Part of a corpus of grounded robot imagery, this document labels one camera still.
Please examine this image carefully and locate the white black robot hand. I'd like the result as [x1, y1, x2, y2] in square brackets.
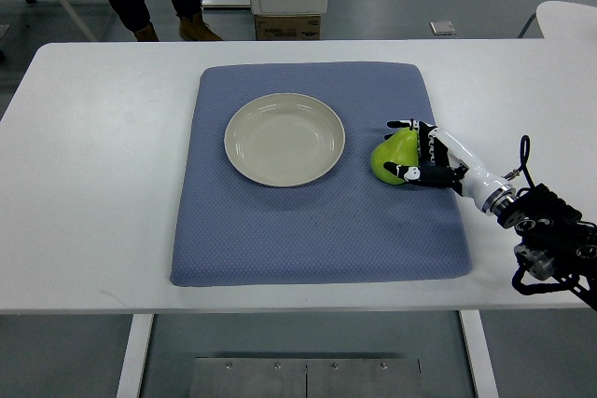
[383, 119, 515, 216]

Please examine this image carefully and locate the green pear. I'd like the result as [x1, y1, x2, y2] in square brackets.
[370, 128, 419, 185]

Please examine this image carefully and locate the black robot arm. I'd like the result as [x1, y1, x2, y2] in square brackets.
[493, 135, 596, 309]

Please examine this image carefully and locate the grey floor plate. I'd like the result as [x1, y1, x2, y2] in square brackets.
[429, 21, 456, 36]

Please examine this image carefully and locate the beige round plate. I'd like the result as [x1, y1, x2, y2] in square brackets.
[224, 93, 346, 187]

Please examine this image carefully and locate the blue textured mat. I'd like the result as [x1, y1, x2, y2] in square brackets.
[169, 61, 474, 287]

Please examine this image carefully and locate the white round side table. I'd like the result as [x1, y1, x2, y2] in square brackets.
[518, 1, 596, 41]

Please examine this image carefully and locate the right white table leg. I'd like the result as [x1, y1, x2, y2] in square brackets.
[458, 310, 499, 398]

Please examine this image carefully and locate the white table leg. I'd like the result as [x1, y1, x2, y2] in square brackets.
[116, 314, 154, 398]
[458, 310, 499, 398]

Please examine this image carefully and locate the cardboard box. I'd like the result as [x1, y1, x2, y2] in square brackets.
[254, 15, 321, 41]

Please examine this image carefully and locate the left white table leg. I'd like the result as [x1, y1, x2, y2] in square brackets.
[116, 314, 154, 398]

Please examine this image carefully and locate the aluminium rail on floor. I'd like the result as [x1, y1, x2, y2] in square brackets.
[201, 0, 251, 10]

